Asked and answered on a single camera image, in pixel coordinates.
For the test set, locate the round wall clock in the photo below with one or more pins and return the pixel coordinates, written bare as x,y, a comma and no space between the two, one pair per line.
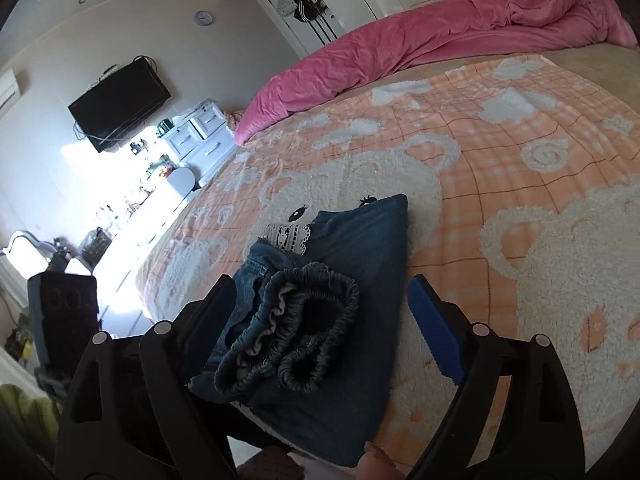
203,18

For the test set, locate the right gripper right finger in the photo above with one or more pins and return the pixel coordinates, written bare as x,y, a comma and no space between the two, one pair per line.
513,415

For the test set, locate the blue denim lace-trimmed pants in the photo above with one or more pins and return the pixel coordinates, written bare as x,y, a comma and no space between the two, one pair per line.
309,348

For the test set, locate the wall mounted black television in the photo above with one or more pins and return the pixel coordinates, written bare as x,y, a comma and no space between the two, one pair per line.
107,112

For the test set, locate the orange bear pattern blanket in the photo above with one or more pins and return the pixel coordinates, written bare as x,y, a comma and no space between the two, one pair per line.
522,181

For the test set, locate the pink duvet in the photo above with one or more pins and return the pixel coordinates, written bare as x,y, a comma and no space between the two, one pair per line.
440,31

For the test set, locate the person right hand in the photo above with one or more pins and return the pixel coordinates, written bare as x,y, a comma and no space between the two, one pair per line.
376,465

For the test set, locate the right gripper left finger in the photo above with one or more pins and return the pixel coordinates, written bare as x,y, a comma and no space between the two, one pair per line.
130,413

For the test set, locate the green left sleeve forearm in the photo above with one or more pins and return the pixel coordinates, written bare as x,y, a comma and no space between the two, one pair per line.
36,419

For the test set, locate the white drawer dresser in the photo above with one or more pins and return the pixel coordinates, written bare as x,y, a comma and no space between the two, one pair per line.
200,140

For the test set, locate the white air conditioner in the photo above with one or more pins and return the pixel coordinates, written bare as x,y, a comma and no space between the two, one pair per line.
9,90

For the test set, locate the bags hanging on door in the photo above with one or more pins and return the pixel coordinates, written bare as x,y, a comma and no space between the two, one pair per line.
304,11

